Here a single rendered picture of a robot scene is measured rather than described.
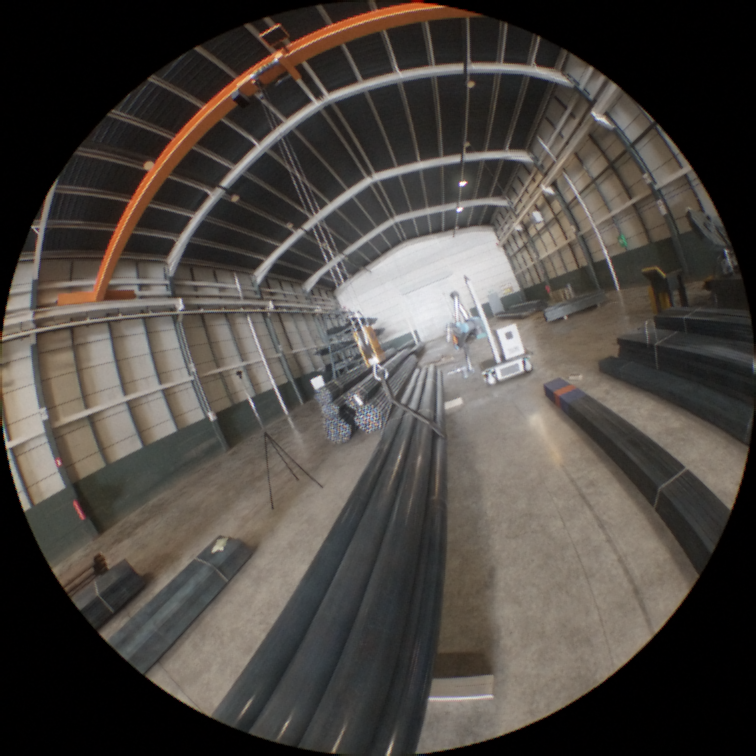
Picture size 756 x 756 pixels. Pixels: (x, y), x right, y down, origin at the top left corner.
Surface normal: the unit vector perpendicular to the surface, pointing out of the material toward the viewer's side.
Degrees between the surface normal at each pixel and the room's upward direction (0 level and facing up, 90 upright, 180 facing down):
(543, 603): 0
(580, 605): 0
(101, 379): 90
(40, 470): 90
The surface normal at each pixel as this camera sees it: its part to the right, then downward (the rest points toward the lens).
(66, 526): 0.89, -0.33
